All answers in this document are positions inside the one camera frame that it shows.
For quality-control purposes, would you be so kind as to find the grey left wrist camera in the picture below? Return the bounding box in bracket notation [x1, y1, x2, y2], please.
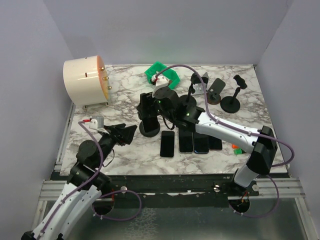
[89, 116, 104, 131]

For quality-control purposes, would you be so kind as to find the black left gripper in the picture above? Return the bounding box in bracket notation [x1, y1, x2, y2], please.
[95, 123, 137, 168]

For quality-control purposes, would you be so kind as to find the black front phone stand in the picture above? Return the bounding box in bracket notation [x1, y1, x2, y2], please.
[178, 72, 210, 108]

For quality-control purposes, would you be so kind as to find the brown base phone stand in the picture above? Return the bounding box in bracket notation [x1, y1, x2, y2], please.
[206, 78, 226, 105]

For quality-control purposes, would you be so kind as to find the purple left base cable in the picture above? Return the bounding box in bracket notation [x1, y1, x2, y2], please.
[91, 189, 143, 222]

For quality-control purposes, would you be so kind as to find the white cylindrical drum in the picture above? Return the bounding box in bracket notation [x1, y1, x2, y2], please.
[62, 55, 109, 107]

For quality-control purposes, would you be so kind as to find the green cap marker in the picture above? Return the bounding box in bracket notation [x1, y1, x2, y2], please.
[233, 148, 245, 155]

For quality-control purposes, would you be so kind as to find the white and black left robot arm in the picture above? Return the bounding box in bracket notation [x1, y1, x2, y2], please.
[21, 121, 137, 240]

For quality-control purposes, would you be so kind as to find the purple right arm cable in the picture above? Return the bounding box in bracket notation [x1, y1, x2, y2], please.
[154, 64, 296, 168]

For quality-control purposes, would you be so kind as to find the black clamp phone stand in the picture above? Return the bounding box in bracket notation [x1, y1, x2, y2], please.
[139, 117, 160, 138]

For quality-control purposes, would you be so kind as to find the purple case phone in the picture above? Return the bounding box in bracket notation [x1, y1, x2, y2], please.
[208, 136, 223, 151]

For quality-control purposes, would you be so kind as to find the black front mounting rail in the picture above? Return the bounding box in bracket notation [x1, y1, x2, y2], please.
[49, 173, 261, 208]

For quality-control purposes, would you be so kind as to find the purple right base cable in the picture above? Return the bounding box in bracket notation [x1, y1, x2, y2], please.
[228, 174, 280, 219]

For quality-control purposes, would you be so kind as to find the green plastic bin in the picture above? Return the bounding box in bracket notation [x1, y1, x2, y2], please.
[144, 61, 180, 90]

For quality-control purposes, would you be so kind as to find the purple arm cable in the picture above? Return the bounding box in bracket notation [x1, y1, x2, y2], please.
[154, 64, 296, 168]
[41, 120, 105, 240]

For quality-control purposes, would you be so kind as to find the black round base phone stand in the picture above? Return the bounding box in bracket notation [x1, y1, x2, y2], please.
[220, 75, 248, 114]

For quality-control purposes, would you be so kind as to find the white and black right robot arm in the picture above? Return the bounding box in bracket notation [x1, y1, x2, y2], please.
[136, 86, 278, 196]

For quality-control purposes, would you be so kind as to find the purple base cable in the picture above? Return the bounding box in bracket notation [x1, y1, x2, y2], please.
[91, 189, 143, 222]
[228, 174, 280, 219]

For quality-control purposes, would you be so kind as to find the silver folding phone stand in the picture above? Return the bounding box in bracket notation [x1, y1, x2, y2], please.
[192, 72, 211, 96]

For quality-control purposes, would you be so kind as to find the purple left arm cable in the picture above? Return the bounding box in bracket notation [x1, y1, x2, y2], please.
[41, 120, 105, 240]

